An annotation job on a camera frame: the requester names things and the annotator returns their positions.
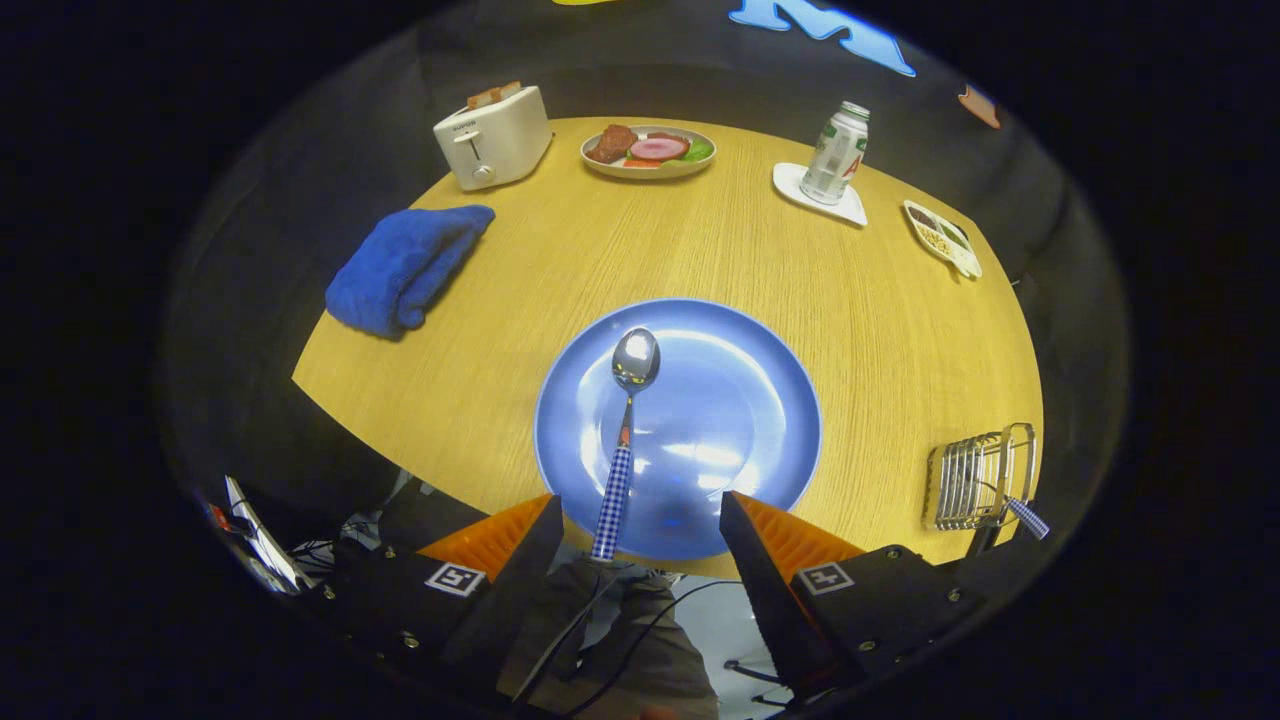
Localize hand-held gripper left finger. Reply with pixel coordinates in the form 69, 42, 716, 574
300, 493, 565, 701

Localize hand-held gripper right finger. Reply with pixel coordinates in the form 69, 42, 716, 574
718, 490, 991, 703

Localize checked handle spoon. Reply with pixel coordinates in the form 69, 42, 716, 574
590, 327, 662, 562

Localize checked handle fork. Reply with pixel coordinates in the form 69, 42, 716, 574
975, 480, 1051, 541

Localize black stand legs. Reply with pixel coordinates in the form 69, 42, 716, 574
722, 655, 796, 706

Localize person's grey trousers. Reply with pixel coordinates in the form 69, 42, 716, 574
497, 555, 721, 720

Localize blue round plate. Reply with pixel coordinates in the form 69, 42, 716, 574
533, 298, 823, 562

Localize blue folded towel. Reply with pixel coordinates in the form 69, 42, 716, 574
324, 204, 497, 340

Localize white divided snack tray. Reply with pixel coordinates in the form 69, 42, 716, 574
902, 199, 984, 281

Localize white square coaster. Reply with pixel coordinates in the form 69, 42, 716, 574
771, 162, 869, 228

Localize oval food plate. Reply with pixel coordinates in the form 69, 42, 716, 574
580, 124, 718, 181

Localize white green drink bottle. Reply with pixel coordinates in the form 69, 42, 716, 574
799, 100, 871, 207

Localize white toaster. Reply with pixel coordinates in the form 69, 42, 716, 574
432, 85, 554, 193

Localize large brown meat piece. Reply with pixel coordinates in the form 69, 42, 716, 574
585, 124, 639, 165

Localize black cable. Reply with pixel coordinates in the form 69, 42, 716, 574
510, 565, 616, 706
565, 578, 746, 719

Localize metal wire cutlery rack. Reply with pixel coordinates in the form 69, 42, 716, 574
921, 422, 1038, 532

